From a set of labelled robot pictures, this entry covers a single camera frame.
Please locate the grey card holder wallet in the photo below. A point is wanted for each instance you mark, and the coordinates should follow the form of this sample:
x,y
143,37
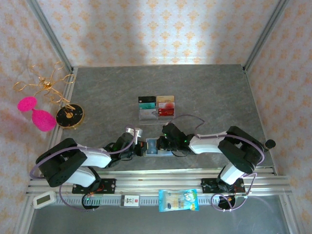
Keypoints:
x,y
167,154

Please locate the blue VIP card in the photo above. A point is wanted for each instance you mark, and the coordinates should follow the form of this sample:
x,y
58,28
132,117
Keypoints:
x,y
151,146

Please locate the clear acrylic card stand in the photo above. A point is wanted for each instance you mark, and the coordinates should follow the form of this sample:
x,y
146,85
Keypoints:
x,y
157,118

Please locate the red VIP card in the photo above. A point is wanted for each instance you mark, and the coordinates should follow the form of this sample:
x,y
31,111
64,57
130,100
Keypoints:
x,y
166,112

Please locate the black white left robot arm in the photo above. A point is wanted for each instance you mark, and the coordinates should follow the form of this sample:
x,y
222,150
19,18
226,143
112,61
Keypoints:
x,y
63,165

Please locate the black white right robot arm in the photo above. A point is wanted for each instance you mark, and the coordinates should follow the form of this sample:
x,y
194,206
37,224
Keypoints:
x,y
239,156

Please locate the silver white VIP card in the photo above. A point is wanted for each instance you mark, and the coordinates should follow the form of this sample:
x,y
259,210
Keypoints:
x,y
147,113

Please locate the white card red circle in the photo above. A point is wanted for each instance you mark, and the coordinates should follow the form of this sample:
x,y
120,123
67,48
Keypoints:
x,y
167,105

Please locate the teal card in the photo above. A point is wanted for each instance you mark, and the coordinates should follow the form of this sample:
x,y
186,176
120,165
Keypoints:
x,y
147,105

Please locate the gold VIP card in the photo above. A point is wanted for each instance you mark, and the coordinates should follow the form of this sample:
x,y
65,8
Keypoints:
x,y
165,98

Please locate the black card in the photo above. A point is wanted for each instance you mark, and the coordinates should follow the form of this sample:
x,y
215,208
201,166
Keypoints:
x,y
147,99

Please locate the white label card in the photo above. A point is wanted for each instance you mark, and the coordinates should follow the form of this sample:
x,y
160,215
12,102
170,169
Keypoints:
x,y
130,201

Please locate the blue snack packet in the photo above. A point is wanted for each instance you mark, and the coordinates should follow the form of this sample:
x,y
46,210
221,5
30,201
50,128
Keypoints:
x,y
178,201

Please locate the black round connector hub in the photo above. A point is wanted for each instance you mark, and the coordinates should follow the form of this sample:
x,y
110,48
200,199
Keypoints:
x,y
91,203
225,203

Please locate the pink hourglass shaped sponge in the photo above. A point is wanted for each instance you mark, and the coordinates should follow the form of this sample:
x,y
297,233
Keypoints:
x,y
42,120

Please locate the white digital timer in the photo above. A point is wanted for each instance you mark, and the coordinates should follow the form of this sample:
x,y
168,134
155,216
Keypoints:
x,y
44,201

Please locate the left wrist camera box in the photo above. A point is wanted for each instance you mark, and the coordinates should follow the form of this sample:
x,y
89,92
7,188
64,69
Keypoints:
x,y
134,134

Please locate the aluminium rail frame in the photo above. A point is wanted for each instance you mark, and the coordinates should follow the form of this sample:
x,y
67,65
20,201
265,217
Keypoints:
x,y
156,181

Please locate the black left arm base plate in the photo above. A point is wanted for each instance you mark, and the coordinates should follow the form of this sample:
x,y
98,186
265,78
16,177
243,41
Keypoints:
x,y
107,186

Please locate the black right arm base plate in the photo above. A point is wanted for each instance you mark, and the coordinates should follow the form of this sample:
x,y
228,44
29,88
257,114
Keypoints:
x,y
208,186

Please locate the aluminium corner post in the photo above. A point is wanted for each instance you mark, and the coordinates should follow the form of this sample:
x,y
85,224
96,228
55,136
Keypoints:
x,y
263,41
53,41

